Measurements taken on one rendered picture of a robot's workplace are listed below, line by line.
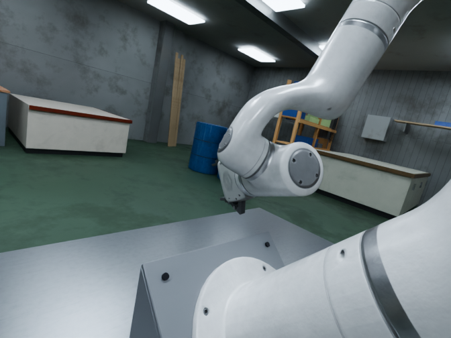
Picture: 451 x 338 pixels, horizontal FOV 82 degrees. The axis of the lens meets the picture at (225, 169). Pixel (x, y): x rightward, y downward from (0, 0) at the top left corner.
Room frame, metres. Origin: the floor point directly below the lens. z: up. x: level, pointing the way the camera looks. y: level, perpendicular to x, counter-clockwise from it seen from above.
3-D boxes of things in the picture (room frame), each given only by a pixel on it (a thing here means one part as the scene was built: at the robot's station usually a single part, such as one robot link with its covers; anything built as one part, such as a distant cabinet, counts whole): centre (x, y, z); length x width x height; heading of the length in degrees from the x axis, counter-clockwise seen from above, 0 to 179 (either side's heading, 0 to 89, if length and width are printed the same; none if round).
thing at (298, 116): (7.17, -2.00, 1.21); 2.61 x 0.71 x 2.41; 138
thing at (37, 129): (5.08, 3.25, 0.37); 2.03 x 1.61 x 0.75; 48
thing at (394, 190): (6.03, -3.32, 0.46); 2.52 x 1.96 x 0.91; 138
